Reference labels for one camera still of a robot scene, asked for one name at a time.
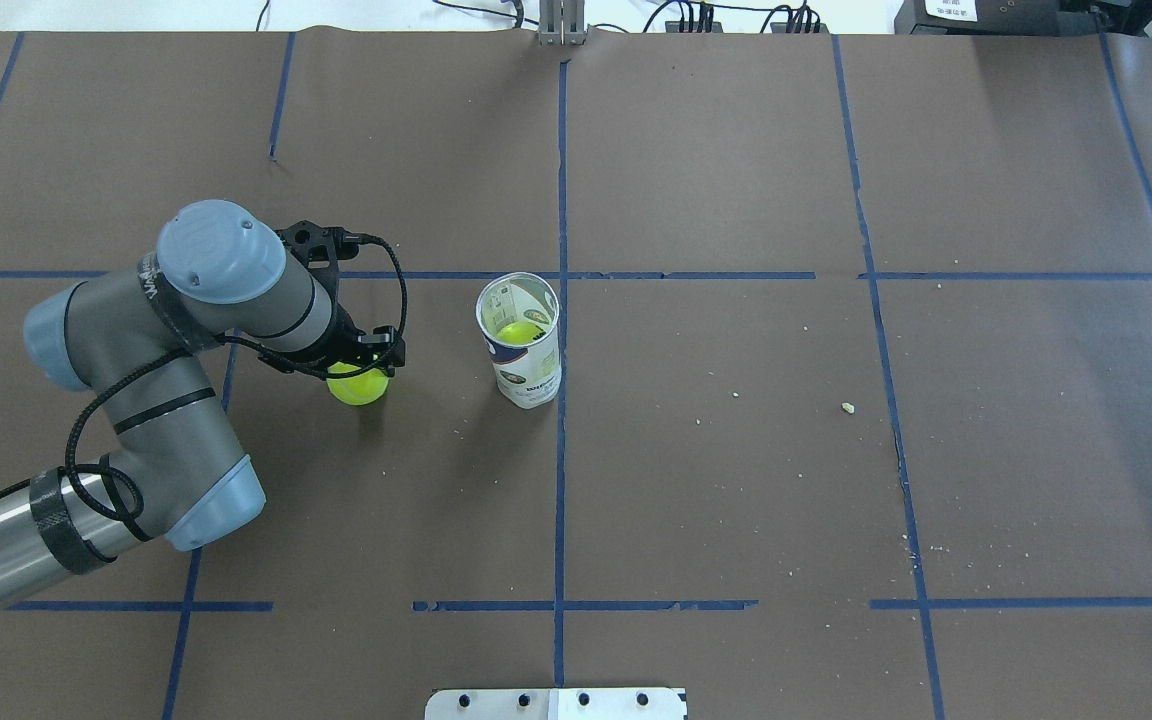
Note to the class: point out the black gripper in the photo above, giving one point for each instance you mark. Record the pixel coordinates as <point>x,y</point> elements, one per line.
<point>343,343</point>

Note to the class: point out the yellow Wilson tennis ball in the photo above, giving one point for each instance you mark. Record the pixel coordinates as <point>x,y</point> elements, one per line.
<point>360,389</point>

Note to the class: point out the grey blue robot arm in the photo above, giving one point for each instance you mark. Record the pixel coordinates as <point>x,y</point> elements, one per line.
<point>153,454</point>

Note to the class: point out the yellow tennis ball inside can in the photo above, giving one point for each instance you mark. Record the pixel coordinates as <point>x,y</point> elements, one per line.
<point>520,333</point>

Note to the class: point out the white tennis ball can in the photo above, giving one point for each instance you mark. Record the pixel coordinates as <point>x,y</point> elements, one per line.
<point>528,376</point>

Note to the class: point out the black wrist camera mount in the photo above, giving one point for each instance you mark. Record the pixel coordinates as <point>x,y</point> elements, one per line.
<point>320,250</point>

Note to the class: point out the grey aluminium frame post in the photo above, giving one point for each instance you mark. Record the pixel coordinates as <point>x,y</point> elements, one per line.
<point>562,23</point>

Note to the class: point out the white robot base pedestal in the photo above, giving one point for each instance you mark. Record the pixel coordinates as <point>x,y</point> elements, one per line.
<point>559,703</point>

